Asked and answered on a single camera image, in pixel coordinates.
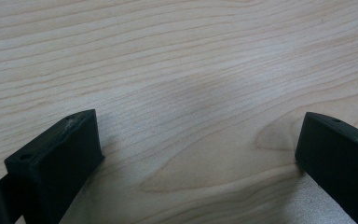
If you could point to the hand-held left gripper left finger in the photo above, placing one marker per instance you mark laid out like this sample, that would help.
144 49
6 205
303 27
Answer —
56 161

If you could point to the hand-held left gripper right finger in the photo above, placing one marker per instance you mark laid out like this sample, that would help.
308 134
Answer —
338 161

